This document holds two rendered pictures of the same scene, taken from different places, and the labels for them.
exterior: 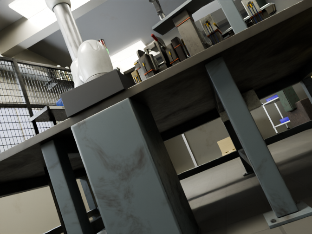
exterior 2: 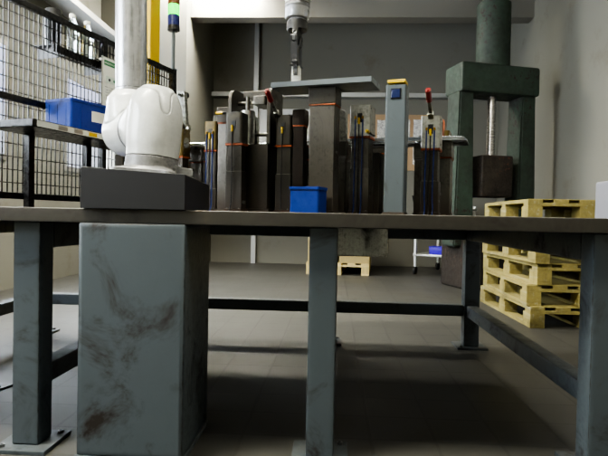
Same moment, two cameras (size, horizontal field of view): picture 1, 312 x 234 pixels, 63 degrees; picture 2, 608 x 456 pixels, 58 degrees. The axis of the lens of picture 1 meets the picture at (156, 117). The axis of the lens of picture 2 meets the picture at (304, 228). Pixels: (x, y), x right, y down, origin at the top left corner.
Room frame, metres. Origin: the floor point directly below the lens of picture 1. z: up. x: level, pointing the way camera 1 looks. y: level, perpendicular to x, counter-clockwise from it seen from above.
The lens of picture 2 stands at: (-0.52, -0.01, 0.69)
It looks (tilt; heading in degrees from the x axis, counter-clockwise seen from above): 1 degrees down; 351
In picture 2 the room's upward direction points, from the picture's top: 1 degrees clockwise
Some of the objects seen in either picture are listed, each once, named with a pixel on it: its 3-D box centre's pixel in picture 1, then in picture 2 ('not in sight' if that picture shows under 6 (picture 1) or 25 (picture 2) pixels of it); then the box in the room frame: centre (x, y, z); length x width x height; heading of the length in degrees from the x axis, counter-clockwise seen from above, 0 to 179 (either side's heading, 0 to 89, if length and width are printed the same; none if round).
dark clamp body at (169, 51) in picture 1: (180, 70); (285, 165); (1.64, -0.27, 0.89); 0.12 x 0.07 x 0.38; 152
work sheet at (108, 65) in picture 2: not in sight; (115, 91); (2.41, 0.51, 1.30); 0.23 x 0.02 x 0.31; 152
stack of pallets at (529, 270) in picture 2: not in sight; (555, 258); (3.26, -2.51, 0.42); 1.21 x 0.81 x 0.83; 168
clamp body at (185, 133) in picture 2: not in sight; (178, 170); (1.91, 0.16, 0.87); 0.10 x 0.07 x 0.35; 152
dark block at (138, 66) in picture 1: (149, 86); (225, 160); (1.76, -0.04, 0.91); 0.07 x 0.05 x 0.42; 152
